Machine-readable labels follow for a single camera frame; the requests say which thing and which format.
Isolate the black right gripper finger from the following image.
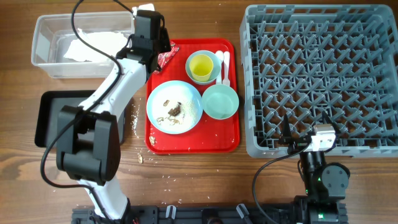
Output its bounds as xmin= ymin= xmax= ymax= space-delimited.
xmin=278 ymin=114 xmax=294 ymax=145
xmin=322 ymin=111 xmax=341 ymax=139

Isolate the red snack wrapper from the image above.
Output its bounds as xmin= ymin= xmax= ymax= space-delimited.
xmin=158 ymin=41 xmax=179 ymax=69

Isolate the white napkin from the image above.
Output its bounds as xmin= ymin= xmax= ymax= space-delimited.
xmin=63 ymin=28 xmax=127 ymax=62

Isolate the yellow plastic cup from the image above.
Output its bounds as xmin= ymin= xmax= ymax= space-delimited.
xmin=189 ymin=54 xmax=214 ymax=82

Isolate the light blue bowl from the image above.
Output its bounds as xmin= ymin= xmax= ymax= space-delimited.
xmin=185 ymin=50 xmax=220 ymax=85

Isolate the mint green bowl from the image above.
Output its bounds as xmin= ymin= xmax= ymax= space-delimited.
xmin=201 ymin=84 xmax=239 ymax=120

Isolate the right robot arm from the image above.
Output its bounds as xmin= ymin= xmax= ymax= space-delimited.
xmin=279 ymin=112 xmax=350 ymax=224

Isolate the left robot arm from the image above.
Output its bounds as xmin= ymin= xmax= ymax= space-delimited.
xmin=48 ymin=9 xmax=171 ymax=223

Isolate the grey dishwasher rack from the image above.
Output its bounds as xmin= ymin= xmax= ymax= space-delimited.
xmin=239 ymin=4 xmax=397 ymax=158

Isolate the black waste tray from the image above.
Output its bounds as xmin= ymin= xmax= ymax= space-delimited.
xmin=34 ymin=90 xmax=126 ymax=148

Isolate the white plastic spoon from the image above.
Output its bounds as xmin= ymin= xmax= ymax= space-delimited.
xmin=215 ymin=50 xmax=224 ymax=85

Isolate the light blue plate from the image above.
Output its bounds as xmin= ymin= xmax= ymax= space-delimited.
xmin=146 ymin=80 xmax=203 ymax=134

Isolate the red serving tray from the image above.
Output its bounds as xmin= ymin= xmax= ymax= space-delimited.
xmin=145 ymin=38 xmax=240 ymax=154

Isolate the white plastic fork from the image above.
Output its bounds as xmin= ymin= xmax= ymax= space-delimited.
xmin=222 ymin=51 xmax=231 ymax=86

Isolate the clear plastic bin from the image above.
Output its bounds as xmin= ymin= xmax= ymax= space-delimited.
xmin=31 ymin=11 xmax=134 ymax=78

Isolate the food crumb on tray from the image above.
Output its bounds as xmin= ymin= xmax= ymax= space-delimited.
xmin=149 ymin=136 xmax=156 ymax=146

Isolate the food crumb on table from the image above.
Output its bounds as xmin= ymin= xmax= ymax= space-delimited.
xmin=138 ymin=154 xmax=144 ymax=164

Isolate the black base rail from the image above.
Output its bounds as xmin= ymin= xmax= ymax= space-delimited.
xmin=71 ymin=203 xmax=349 ymax=224

